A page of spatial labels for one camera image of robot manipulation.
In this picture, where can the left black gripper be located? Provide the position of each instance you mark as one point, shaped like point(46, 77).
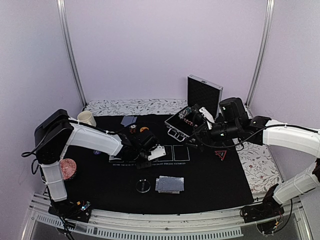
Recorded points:
point(140, 166)

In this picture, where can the orange big blind button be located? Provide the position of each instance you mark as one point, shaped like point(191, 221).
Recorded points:
point(142, 129)

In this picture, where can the orange black 100 chip stack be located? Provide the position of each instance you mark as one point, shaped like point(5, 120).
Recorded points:
point(133, 129)

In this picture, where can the queen of spades card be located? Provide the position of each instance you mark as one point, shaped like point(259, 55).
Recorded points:
point(114, 158)

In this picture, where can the single blue playing card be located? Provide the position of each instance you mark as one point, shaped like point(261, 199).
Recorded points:
point(128, 120)

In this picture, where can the red black triangle card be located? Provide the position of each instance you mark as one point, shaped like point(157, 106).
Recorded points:
point(221, 154)

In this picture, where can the clear dealer button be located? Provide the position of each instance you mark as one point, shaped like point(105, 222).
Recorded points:
point(143, 186)

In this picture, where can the aluminium poker chip case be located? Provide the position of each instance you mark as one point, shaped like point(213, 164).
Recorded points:
point(201, 92)

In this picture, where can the blue playing card deck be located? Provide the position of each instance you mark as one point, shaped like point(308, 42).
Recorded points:
point(169, 184)

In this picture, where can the purple small blind button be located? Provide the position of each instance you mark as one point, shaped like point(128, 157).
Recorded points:
point(96, 152)

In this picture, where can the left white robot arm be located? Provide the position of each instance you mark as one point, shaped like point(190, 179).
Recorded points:
point(61, 134)

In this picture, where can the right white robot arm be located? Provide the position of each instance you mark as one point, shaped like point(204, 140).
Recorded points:
point(296, 148)

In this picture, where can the red dice row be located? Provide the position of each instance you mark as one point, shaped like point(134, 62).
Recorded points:
point(189, 122)

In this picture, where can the left poker chip row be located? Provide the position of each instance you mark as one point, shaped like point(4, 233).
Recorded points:
point(185, 113)

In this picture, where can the black poker table mat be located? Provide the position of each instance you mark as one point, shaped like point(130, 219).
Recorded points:
point(209, 183)

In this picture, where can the cream ceramic mug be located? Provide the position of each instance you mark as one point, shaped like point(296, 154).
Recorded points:
point(87, 117)

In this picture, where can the red patterned round tin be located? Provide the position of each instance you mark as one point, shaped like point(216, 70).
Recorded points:
point(68, 168)

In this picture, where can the small green circuit board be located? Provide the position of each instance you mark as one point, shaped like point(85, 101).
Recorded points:
point(83, 205)

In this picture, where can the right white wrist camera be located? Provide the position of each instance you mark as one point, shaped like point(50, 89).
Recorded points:
point(202, 116)

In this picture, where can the right aluminium frame post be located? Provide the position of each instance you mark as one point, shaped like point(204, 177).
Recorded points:
point(268, 17)

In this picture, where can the aluminium frame post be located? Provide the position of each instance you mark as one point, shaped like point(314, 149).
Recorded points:
point(62, 13)
point(268, 17)

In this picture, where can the left aluminium frame post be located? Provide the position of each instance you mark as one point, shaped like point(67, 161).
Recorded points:
point(62, 13)

